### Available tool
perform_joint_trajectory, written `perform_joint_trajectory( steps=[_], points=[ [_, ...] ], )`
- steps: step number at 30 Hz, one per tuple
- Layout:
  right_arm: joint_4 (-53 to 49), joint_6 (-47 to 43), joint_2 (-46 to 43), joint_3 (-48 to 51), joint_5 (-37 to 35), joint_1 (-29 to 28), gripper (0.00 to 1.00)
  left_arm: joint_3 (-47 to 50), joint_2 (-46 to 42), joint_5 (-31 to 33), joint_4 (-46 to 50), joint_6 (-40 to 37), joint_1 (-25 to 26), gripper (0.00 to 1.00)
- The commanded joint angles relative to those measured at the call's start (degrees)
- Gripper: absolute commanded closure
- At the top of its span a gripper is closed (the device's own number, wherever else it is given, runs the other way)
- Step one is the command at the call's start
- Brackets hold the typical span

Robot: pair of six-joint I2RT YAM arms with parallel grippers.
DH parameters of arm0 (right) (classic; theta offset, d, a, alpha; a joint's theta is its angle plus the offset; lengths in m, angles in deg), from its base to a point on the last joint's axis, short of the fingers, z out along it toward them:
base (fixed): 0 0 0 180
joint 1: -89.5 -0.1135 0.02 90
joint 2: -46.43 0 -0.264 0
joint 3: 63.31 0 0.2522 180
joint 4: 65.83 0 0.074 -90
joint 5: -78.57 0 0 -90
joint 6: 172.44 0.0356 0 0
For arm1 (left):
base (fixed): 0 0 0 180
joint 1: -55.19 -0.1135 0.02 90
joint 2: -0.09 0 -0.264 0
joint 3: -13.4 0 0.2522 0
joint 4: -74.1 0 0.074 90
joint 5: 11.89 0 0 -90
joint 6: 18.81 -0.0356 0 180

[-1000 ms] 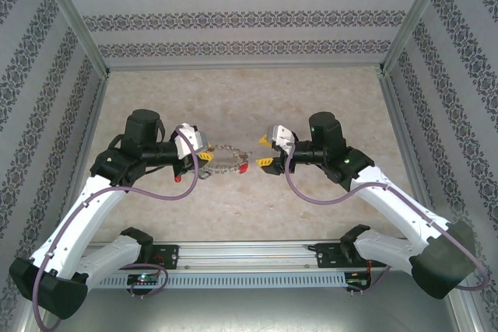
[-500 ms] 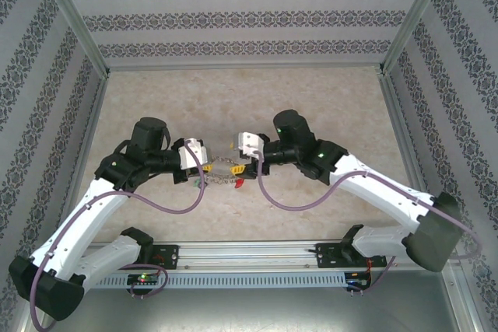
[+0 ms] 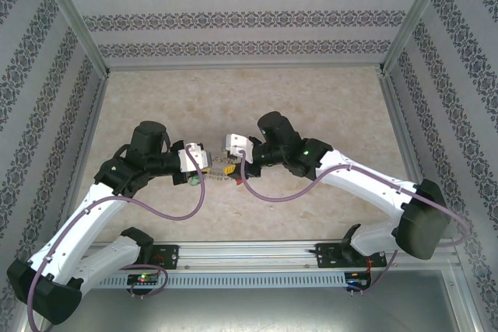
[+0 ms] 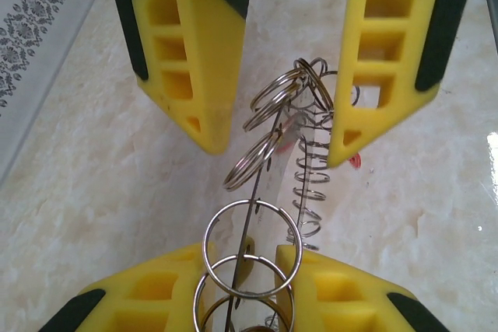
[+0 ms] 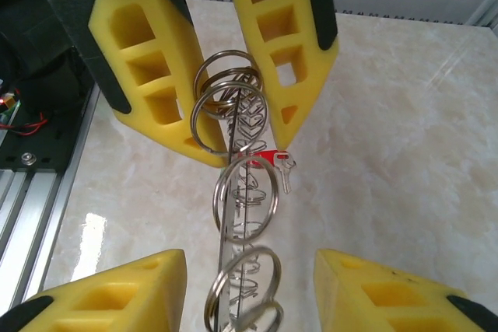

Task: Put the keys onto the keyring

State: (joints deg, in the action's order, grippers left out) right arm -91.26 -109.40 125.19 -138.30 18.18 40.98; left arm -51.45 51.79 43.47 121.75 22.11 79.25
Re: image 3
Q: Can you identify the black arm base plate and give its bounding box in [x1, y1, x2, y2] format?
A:
[313, 242, 392, 270]
[128, 244, 180, 271]

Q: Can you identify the aluminium frame post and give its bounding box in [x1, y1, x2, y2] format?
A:
[30, 0, 112, 76]
[377, 0, 456, 75]

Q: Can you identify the aluminium back beam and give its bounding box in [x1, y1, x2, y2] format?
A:
[103, 60, 386, 73]

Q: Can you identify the aluminium side rail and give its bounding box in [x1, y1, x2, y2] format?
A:
[58, 73, 112, 228]
[379, 71, 427, 187]

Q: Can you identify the metal keyring with wire loops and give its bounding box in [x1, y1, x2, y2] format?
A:
[200, 154, 239, 182]

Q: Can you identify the aluminium mounting rail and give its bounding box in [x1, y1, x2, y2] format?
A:
[87, 241, 456, 271]

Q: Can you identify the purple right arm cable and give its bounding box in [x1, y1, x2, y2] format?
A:
[239, 149, 472, 296]

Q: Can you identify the white slotted cable duct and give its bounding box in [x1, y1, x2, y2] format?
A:
[95, 272, 347, 289]

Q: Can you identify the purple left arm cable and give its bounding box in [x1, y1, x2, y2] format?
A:
[27, 144, 207, 332]

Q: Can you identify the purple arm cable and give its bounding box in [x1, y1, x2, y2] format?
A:
[27, 144, 207, 332]
[239, 149, 472, 296]

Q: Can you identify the small circuit board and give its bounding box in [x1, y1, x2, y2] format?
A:
[345, 271, 373, 291]
[127, 273, 163, 288]

